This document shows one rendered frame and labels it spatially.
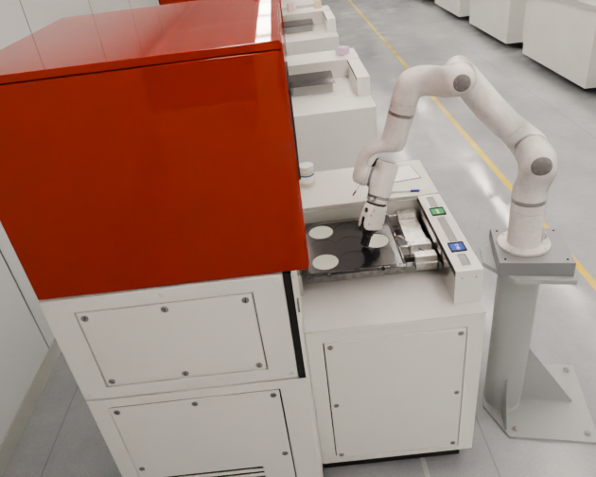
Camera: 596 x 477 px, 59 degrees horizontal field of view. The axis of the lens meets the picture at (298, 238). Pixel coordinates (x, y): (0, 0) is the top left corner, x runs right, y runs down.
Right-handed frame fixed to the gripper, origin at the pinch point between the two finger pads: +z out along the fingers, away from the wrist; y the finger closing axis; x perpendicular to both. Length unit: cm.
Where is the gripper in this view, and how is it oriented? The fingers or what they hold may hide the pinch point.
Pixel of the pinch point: (365, 240)
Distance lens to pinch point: 205.1
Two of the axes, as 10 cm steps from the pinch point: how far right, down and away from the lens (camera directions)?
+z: -2.3, 9.3, 2.8
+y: 7.5, -0.1, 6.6
